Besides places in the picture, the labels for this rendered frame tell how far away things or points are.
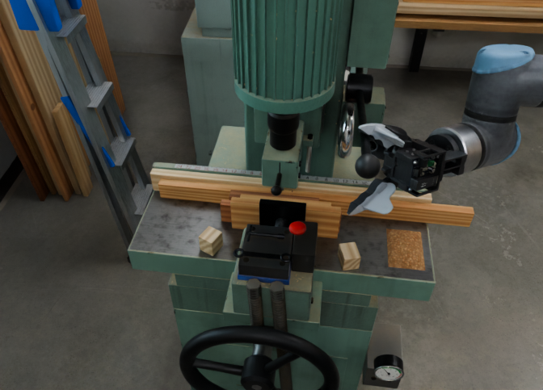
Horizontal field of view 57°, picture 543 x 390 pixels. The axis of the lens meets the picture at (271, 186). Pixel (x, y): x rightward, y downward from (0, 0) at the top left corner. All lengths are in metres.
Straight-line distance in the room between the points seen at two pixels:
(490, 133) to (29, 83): 1.78
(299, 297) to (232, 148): 0.62
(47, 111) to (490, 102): 1.80
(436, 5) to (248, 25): 2.13
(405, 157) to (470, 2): 2.12
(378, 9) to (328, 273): 0.51
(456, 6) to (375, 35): 1.84
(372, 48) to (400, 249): 0.40
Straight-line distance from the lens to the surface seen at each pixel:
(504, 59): 0.95
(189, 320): 1.20
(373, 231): 1.07
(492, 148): 0.97
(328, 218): 1.00
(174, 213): 1.10
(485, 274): 2.29
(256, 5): 0.76
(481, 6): 2.92
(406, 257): 1.02
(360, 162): 0.70
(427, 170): 0.86
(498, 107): 0.96
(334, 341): 1.19
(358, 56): 1.07
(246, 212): 1.01
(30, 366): 2.06
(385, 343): 1.25
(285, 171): 0.96
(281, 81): 0.81
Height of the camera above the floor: 1.67
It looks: 43 degrees down
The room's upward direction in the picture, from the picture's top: straight up
